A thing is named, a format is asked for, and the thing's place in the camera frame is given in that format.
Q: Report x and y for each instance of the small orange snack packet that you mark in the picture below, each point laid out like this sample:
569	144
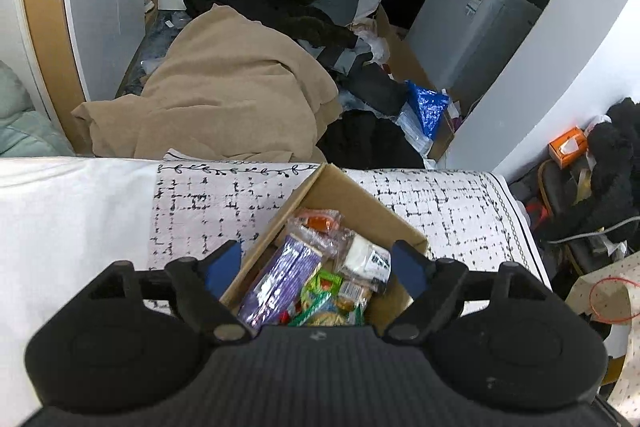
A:
320	223

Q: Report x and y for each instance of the white label clear packet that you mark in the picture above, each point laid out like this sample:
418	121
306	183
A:
367	259

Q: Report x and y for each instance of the brown wooden chair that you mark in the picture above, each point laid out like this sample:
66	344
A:
557	187

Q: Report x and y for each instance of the beige blanket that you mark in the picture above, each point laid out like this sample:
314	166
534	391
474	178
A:
225	92

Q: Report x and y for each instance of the light green candy packet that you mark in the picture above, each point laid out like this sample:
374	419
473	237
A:
322	282

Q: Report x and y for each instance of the black clothes pile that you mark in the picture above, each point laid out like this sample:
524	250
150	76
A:
260	2

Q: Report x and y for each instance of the white plastic bag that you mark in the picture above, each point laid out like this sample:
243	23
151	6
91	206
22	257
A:
375	44

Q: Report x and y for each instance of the grey washing machine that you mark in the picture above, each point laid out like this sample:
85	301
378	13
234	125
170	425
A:
465	37

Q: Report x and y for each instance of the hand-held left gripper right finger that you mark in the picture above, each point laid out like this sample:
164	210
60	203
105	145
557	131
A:
407	264

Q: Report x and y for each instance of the teal pillow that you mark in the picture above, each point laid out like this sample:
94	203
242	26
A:
25	122

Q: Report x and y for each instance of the blue foil bag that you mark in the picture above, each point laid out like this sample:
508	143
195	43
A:
425	107

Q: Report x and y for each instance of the black and white printed bedsheet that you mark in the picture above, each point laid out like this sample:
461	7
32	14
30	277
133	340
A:
450	207

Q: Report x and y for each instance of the dotted cream tablecloth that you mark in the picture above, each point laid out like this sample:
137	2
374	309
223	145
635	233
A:
617	302

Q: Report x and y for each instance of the green cookie packet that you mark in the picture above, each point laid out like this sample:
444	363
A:
330	318

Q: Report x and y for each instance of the small cardboard box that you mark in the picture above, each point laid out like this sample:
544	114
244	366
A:
350	187

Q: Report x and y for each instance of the clear snack packet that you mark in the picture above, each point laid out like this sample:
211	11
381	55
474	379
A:
330	243

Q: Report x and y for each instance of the purple snack packet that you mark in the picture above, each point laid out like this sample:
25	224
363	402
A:
280	282

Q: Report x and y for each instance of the white duvet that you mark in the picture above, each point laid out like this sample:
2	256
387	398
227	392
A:
65	217

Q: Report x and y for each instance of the black fluffy clothes heap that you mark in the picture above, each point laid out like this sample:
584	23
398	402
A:
610	157

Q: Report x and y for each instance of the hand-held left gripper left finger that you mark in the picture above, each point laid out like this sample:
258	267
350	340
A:
222	264

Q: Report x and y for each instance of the large torn brown carton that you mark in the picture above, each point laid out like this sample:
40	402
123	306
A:
405	57

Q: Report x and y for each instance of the orange tissue box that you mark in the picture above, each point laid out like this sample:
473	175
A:
567	147

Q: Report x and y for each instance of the red bag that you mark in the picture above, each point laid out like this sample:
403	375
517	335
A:
536	213

